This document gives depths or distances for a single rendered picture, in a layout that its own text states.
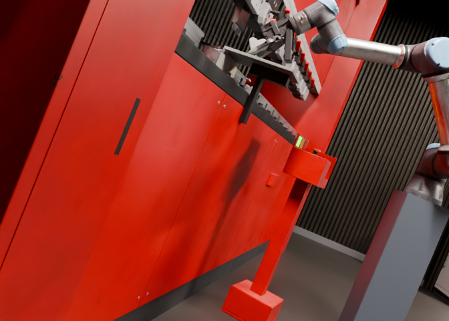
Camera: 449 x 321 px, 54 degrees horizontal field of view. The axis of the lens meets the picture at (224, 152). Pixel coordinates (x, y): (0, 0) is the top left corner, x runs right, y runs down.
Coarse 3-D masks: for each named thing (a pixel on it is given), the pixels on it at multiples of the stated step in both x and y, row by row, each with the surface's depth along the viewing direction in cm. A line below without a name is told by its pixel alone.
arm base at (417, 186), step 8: (416, 176) 181; (424, 176) 177; (408, 184) 182; (416, 184) 178; (424, 184) 176; (432, 184) 175; (440, 184) 176; (408, 192) 179; (416, 192) 176; (424, 192) 175; (432, 192) 174; (440, 192) 176; (432, 200) 174; (440, 200) 176
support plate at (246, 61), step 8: (224, 48) 157; (232, 48) 156; (232, 56) 165; (240, 56) 159; (248, 56) 154; (256, 56) 153; (248, 64) 168; (264, 64) 156; (272, 64) 151; (288, 72) 153; (296, 80) 161
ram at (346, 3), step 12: (288, 0) 196; (300, 0) 213; (312, 0) 233; (336, 0) 288; (348, 0) 327; (348, 12) 347; (300, 36) 239; (312, 36) 265; (324, 60) 332; (312, 72) 308; (324, 72) 352
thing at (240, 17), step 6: (240, 6) 161; (240, 12) 161; (246, 12) 165; (234, 18) 161; (240, 18) 162; (246, 18) 168; (234, 24) 162; (240, 24) 164; (246, 24) 170; (240, 30) 169
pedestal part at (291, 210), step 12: (300, 180) 195; (300, 192) 195; (288, 204) 196; (300, 204) 195; (288, 216) 195; (276, 228) 196; (288, 228) 194; (276, 240) 196; (276, 252) 195; (264, 264) 196; (276, 264) 197; (264, 276) 196; (252, 288) 197; (264, 288) 195
